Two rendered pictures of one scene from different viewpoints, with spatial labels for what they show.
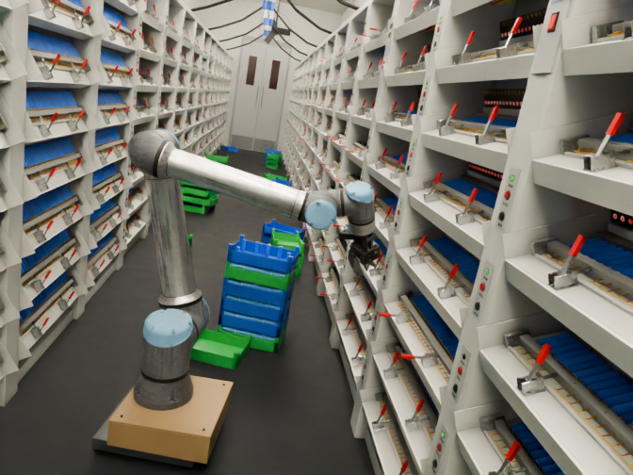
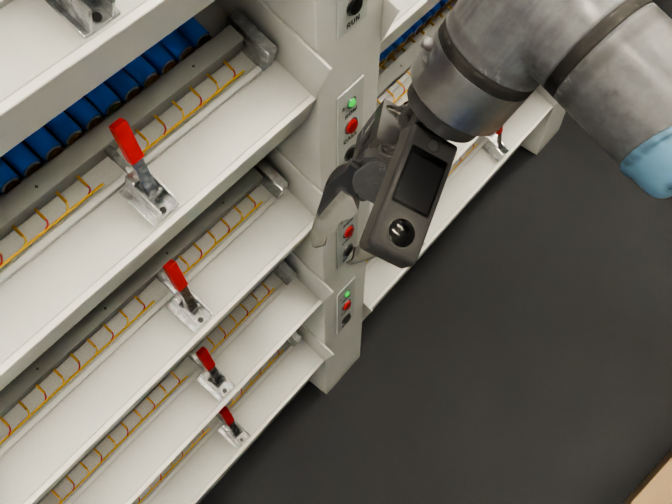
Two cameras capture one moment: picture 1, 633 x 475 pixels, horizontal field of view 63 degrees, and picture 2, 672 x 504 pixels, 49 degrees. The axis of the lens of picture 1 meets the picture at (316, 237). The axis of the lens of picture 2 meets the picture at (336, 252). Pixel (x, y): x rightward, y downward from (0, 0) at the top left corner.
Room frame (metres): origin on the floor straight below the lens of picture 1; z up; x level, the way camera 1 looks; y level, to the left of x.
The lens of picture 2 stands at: (2.07, 0.11, 1.23)
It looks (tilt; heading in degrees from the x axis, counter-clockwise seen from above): 58 degrees down; 228
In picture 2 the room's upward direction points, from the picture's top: straight up
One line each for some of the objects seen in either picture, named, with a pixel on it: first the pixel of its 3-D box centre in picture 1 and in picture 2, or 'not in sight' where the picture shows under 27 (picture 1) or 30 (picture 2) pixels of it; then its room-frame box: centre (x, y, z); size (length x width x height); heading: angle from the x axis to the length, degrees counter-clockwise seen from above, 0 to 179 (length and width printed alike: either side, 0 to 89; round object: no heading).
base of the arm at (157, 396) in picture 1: (164, 380); not in sight; (1.50, 0.41, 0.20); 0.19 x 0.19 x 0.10
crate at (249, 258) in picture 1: (264, 253); not in sight; (2.31, 0.23, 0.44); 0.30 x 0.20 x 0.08; 84
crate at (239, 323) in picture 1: (254, 315); not in sight; (2.31, 0.23, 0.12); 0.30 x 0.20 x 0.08; 84
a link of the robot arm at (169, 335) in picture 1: (168, 341); not in sight; (1.51, 0.41, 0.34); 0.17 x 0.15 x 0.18; 179
